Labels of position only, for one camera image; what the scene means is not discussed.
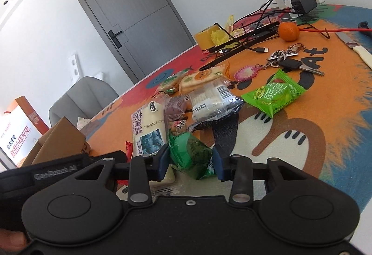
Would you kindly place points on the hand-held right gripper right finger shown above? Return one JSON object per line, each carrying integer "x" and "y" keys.
{"x": 218, "y": 164}

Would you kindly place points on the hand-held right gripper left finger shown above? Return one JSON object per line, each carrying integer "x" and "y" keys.
{"x": 163, "y": 161}

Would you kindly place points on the dark green snack packet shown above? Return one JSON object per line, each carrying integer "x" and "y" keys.
{"x": 190, "y": 156}

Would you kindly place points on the cardboard box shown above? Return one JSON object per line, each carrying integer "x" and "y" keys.
{"x": 58, "y": 141}

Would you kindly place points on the red snack packet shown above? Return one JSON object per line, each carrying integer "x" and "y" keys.
{"x": 129, "y": 148}

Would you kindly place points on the silver white snack packet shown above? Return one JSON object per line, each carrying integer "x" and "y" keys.
{"x": 213, "y": 104}

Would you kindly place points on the person's left hand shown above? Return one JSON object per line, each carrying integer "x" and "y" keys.
{"x": 11, "y": 243}

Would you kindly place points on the pale clear snack packet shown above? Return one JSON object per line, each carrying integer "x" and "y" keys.
{"x": 165, "y": 181}

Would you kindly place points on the small brown white snack packet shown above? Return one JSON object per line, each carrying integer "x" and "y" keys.
{"x": 178, "y": 125}

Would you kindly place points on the dotted cushion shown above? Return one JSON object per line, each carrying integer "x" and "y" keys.
{"x": 82, "y": 123}

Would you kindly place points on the purple snack packet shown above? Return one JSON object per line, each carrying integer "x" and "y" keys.
{"x": 175, "y": 107}

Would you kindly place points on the grey chair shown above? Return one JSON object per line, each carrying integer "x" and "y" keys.
{"x": 78, "y": 98}

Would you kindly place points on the green cracker packet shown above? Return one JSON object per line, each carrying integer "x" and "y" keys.
{"x": 168, "y": 85}

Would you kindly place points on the light green snack packet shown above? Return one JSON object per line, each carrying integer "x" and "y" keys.
{"x": 271, "y": 94}

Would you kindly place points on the orange cracker packet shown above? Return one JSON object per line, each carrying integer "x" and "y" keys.
{"x": 203, "y": 76}

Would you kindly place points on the bunch of keys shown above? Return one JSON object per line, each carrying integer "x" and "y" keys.
{"x": 290, "y": 63}

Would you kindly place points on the yellow tape roll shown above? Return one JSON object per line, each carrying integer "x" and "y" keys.
{"x": 203, "y": 38}

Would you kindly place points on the yellow wrapper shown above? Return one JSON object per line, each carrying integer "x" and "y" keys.
{"x": 218, "y": 36}

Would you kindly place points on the mandarin orange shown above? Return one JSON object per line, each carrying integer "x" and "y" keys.
{"x": 288, "y": 32}

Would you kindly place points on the grey door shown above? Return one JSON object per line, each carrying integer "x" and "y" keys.
{"x": 130, "y": 11}

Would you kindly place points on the black charger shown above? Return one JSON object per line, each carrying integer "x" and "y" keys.
{"x": 305, "y": 4}

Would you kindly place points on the white double wall socket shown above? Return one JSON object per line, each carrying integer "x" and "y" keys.
{"x": 74, "y": 67}

